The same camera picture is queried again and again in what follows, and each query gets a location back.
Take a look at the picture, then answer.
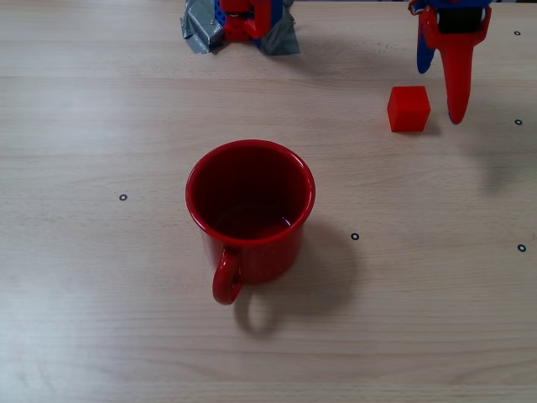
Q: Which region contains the red cube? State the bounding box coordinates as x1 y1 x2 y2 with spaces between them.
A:
386 85 432 133

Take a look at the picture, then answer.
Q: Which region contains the red enamel mug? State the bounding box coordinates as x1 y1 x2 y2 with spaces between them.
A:
185 139 316 306

